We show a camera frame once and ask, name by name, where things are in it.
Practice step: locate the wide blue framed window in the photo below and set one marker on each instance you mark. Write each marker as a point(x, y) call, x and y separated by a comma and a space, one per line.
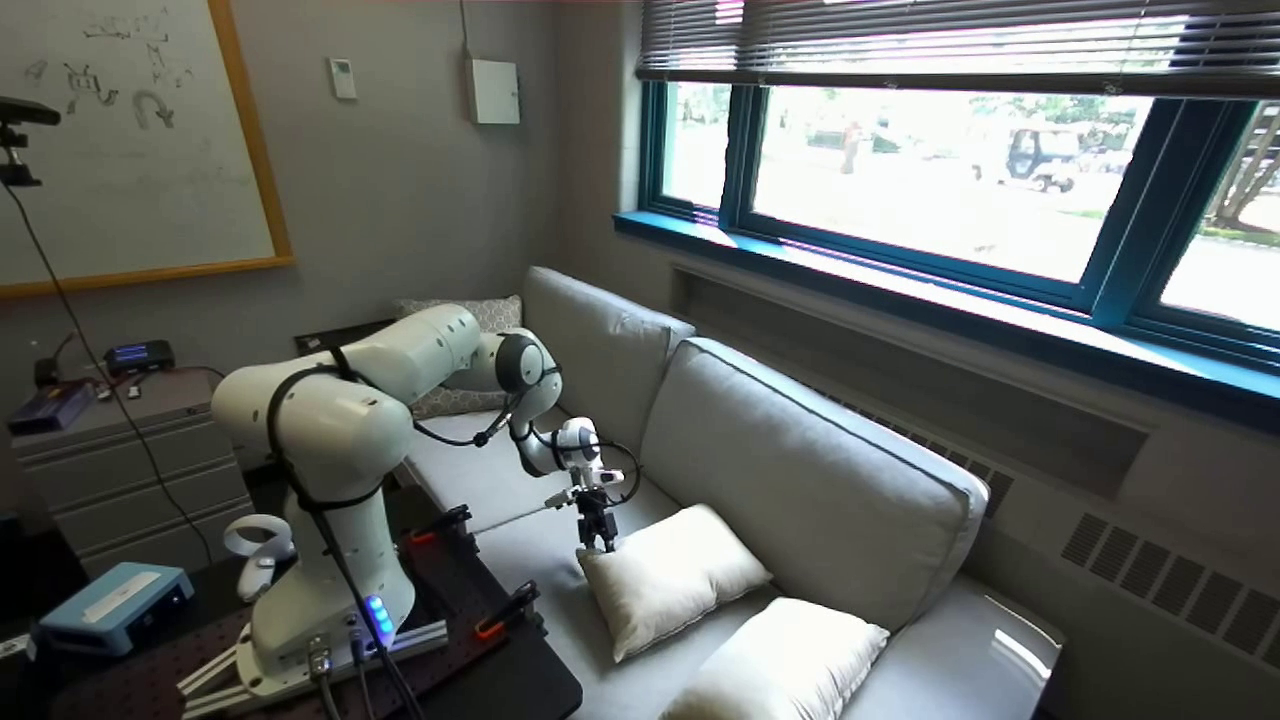
point(1135, 214)

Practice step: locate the orange black clamp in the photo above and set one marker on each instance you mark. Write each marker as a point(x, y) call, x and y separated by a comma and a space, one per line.
point(440, 529)
point(504, 609)

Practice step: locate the grey fabric sofa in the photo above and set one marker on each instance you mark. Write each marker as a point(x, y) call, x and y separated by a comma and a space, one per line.
point(995, 660)

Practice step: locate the light grey drawer cabinet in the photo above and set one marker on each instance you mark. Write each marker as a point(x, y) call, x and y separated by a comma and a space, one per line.
point(123, 466)

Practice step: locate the small black gadget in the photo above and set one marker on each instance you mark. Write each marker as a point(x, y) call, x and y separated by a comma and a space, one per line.
point(140, 357)

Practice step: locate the black robot table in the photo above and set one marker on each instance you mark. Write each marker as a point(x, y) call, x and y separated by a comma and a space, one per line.
point(504, 682)

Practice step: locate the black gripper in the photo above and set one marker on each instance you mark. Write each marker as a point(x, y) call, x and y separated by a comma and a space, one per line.
point(592, 491)

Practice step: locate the dark flat box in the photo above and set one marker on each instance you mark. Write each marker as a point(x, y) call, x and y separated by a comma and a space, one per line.
point(52, 408)

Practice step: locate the white VR controller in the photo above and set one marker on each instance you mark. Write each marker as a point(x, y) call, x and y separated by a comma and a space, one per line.
point(258, 576)

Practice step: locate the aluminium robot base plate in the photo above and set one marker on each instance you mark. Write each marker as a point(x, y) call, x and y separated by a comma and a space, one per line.
point(213, 674)

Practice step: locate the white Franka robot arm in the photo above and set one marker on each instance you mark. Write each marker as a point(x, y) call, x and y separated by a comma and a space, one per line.
point(335, 426)

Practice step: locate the grey window blinds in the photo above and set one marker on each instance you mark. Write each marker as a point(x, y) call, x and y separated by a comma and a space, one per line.
point(935, 40)

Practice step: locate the white wall box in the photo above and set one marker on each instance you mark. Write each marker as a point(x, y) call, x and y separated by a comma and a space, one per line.
point(493, 94)

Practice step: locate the light blue box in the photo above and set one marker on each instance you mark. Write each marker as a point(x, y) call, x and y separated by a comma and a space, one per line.
point(114, 604)

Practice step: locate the beige wall radiator cover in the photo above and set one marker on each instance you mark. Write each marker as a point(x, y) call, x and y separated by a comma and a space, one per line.
point(935, 387)

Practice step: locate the wood framed whiteboard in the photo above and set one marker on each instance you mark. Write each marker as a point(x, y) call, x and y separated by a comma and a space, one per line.
point(123, 134)

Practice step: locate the white wall thermostat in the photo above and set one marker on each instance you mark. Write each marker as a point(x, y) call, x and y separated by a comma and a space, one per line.
point(341, 83)

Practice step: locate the smaller cream pillow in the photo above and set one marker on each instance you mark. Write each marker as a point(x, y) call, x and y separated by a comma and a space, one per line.
point(802, 660)

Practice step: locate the black tripod camera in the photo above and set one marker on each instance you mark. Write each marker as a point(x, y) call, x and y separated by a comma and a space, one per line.
point(22, 114)

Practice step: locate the larger cream pillow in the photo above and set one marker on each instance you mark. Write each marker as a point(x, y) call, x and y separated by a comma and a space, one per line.
point(674, 580)

